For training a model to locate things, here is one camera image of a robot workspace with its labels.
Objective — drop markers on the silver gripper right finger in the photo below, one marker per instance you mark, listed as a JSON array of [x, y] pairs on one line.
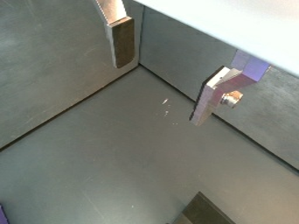
[[221, 88]]

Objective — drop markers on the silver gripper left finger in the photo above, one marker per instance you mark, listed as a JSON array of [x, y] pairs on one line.
[[121, 30]]

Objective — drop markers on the purple block board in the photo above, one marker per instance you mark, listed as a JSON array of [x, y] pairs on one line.
[[3, 218]]

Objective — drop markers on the black angled bracket holder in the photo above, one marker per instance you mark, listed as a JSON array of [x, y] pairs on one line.
[[202, 212]]

